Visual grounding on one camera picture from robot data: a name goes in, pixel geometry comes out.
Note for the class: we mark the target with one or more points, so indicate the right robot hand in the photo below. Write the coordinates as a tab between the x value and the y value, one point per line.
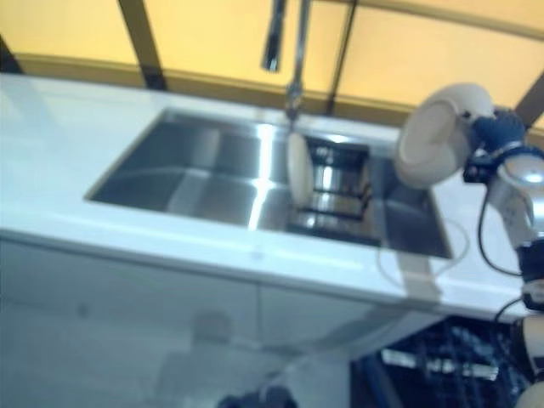
499	129

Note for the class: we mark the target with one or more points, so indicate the cream ceramic plate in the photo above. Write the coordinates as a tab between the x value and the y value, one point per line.
299	170
433	136

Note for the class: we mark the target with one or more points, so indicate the dishwasher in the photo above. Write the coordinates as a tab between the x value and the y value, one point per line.
425	374

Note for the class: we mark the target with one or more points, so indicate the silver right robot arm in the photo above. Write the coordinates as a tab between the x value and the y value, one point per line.
516	187

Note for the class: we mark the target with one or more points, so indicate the black dish rack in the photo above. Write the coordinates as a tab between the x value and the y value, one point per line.
336	217

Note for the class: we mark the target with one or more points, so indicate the chrome gooseneck faucet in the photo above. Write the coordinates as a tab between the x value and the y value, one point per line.
299	51

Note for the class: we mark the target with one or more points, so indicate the stainless steel sink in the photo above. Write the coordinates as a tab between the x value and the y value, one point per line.
191	178

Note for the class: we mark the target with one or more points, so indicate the dark robot torso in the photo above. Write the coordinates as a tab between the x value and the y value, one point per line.
255	397

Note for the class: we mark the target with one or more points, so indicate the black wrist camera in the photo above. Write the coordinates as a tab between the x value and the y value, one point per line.
478	170

